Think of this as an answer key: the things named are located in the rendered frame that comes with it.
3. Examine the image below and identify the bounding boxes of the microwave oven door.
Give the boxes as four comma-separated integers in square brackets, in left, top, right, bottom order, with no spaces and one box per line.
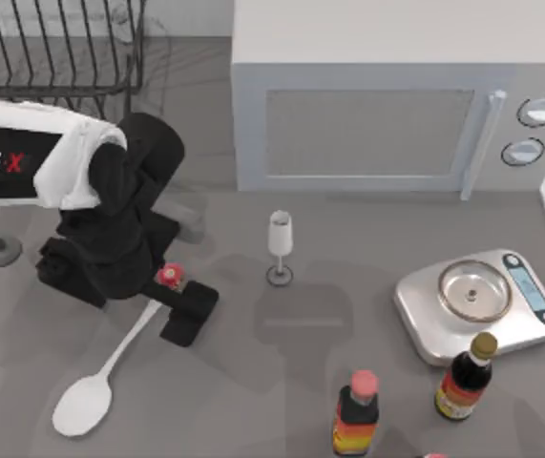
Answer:
[232,64,513,193]

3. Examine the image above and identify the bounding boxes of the white spoon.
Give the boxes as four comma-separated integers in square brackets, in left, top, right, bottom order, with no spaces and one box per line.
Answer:
[51,302,164,438]

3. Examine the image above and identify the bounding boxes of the silver kitchen scale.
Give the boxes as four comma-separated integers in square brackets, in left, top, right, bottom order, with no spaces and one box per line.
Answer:
[392,247,545,368]

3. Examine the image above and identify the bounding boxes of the dark bottle with gold cap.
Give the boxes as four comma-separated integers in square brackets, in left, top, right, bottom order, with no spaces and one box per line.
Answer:
[433,331,500,423]

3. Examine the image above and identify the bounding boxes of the dark bottle with pink cap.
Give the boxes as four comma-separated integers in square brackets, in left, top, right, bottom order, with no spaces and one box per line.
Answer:
[330,368,383,458]

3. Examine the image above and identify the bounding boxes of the black wire dish rack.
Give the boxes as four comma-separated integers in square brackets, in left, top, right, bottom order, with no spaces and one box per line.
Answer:
[0,0,152,121]

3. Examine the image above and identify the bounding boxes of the white champagne glass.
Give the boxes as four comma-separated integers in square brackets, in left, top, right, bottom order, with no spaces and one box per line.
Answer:
[265,209,296,287]

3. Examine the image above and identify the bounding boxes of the microwave door handle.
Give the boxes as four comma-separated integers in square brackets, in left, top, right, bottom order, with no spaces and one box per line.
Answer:
[459,89,510,202]

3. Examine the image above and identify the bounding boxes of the pale microwave oven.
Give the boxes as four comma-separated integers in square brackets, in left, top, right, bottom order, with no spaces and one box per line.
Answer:
[230,0,545,202]

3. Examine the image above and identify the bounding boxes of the microwave knob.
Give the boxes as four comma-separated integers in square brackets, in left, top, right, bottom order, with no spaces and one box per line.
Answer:
[515,93,545,128]
[500,137,545,168]

